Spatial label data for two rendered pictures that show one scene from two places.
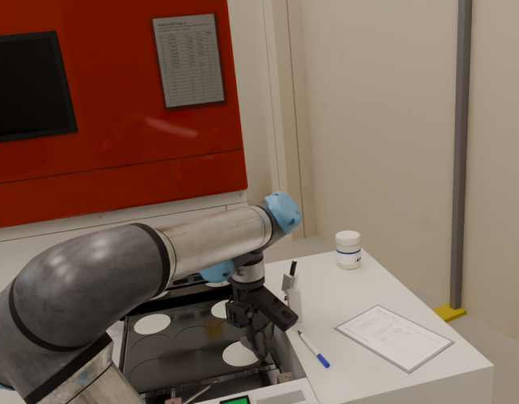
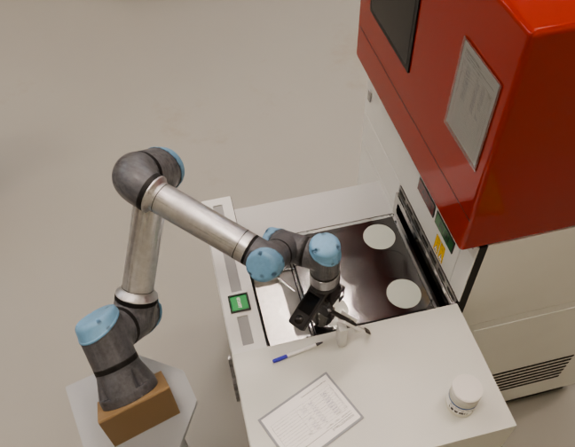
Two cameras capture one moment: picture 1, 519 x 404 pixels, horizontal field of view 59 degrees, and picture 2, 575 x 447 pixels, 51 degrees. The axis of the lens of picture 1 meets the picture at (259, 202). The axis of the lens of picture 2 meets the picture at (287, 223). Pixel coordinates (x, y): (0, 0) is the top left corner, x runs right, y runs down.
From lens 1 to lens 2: 1.41 m
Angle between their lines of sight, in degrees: 75
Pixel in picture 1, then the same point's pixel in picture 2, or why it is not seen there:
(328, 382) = (255, 361)
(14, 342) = not seen: hidden behind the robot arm
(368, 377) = (258, 389)
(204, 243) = (173, 218)
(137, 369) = not seen: hidden behind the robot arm
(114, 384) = (141, 216)
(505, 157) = not seen: outside the picture
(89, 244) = (125, 168)
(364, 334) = (312, 396)
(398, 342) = (297, 421)
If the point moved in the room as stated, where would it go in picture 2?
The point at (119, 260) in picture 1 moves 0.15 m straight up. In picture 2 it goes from (122, 185) to (105, 137)
